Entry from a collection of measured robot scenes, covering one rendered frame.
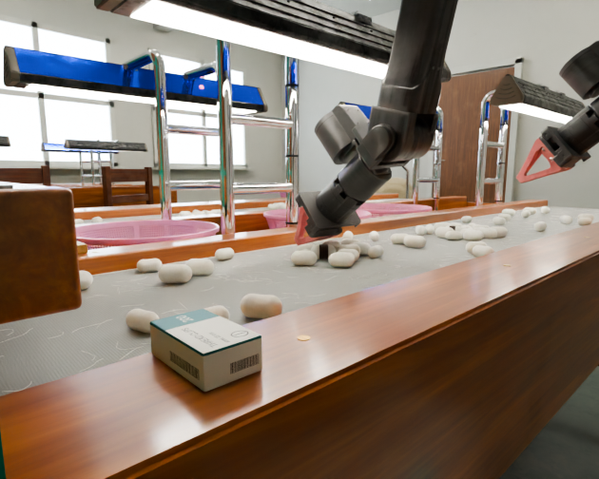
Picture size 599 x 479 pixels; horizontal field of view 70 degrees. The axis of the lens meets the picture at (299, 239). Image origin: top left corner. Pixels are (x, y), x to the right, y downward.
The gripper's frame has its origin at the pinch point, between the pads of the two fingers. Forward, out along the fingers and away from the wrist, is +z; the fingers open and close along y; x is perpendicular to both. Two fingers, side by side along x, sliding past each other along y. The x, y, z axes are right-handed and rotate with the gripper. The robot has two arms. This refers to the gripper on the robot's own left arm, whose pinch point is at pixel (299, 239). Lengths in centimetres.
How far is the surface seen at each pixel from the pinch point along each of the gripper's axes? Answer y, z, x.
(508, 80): -66, -26, -23
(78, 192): -44, 208, -164
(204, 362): 39, -28, 20
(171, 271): 26.2, -4.7, 4.0
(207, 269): 21.2, -4.0, 4.2
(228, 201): 6.9, 4.2, -11.2
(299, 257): 8.8, -7.1, 6.2
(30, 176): -11, 180, -156
